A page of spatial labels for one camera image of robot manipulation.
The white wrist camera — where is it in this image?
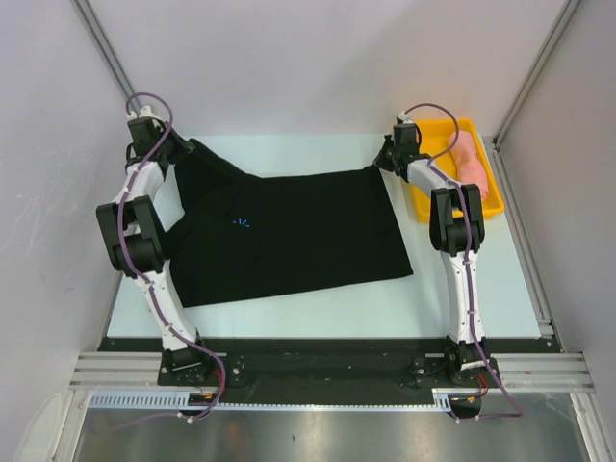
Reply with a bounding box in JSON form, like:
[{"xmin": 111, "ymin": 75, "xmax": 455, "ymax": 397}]
[
  {"xmin": 127, "ymin": 105, "xmax": 160, "ymax": 121},
  {"xmin": 396, "ymin": 112, "xmax": 416, "ymax": 125}
]

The white slotted cable duct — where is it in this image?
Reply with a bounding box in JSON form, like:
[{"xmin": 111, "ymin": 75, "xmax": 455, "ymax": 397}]
[{"xmin": 89, "ymin": 390, "xmax": 451, "ymax": 413}]

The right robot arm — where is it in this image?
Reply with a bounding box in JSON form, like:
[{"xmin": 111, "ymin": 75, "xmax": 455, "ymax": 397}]
[{"xmin": 373, "ymin": 119, "xmax": 487, "ymax": 386}]

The left aluminium frame post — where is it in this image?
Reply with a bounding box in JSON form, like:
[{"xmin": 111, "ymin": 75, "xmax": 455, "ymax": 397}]
[{"xmin": 69, "ymin": 0, "xmax": 135, "ymax": 100}]

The right aluminium frame post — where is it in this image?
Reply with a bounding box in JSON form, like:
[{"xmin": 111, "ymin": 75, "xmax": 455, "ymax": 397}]
[{"xmin": 492, "ymin": 0, "xmax": 585, "ymax": 149}]

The aluminium frame post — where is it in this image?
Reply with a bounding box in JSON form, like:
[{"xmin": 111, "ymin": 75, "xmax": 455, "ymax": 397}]
[
  {"xmin": 492, "ymin": 0, "xmax": 585, "ymax": 149},
  {"xmin": 69, "ymin": 0, "xmax": 135, "ymax": 100}
]

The rolled pink t-shirt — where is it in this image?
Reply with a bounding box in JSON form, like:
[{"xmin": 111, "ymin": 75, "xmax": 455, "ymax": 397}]
[{"xmin": 448, "ymin": 131, "xmax": 489, "ymax": 201}]

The yellow plastic tray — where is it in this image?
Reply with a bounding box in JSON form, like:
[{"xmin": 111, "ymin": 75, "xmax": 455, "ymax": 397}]
[{"xmin": 417, "ymin": 118, "xmax": 504, "ymax": 219}]

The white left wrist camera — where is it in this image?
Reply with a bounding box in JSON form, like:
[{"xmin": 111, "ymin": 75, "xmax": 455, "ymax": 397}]
[{"xmin": 127, "ymin": 105, "xmax": 160, "ymax": 121}]

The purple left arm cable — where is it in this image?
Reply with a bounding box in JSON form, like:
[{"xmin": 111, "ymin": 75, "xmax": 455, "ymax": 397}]
[{"xmin": 90, "ymin": 91, "xmax": 227, "ymax": 434}]

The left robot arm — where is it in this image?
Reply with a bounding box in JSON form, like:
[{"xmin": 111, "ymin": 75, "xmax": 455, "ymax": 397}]
[{"xmin": 96, "ymin": 113, "xmax": 213, "ymax": 385}]

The black t-shirt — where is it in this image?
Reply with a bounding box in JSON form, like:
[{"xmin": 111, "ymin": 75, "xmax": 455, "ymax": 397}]
[{"xmin": 167, "ymin": 143, "xmax": 413, "ymax": 307}]

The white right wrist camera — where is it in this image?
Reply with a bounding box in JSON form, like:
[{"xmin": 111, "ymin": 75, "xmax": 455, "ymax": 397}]
[{"xmin": 396, "ymin": 112, "xmax": 416, "ymax": 125}]

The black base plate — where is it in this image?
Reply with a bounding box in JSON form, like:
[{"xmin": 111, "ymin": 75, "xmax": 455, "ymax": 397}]
[{"xmin": 99, "ymin": 338, "xmax": 560, "ymax": 403}]

